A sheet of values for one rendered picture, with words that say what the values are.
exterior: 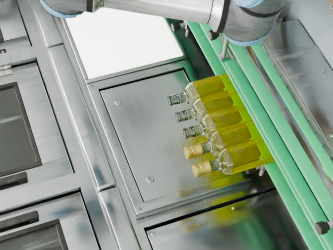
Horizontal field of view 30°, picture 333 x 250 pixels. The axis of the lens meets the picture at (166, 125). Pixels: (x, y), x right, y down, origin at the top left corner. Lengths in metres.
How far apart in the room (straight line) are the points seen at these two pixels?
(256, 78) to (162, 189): 0.40
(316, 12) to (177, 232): 0.69
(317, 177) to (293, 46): 0.39
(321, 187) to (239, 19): 0.43
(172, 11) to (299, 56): 0.43
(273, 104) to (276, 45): 0.19
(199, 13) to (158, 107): 0.54
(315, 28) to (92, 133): 0.68
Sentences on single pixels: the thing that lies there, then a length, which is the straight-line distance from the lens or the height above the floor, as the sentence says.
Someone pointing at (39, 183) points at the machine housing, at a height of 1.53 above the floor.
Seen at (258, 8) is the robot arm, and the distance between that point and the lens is 1.33.
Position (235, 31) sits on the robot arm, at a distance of 1.40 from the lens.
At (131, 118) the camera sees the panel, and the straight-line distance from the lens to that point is 1.83.
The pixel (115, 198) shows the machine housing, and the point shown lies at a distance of 1.69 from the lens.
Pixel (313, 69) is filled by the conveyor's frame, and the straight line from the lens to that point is 1.65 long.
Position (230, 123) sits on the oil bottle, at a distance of 1.66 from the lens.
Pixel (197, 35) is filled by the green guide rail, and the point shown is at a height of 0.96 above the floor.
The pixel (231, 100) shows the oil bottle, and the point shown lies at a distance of 1.70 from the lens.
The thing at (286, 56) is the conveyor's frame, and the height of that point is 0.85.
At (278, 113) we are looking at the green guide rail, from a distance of 1.56.
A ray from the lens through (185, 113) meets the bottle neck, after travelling 1.68.
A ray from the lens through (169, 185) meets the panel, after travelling 1.71.
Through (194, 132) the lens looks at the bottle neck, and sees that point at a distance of 1.65.
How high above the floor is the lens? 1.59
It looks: 14 degrees down
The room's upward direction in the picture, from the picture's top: 105 degrees counter-clockwise
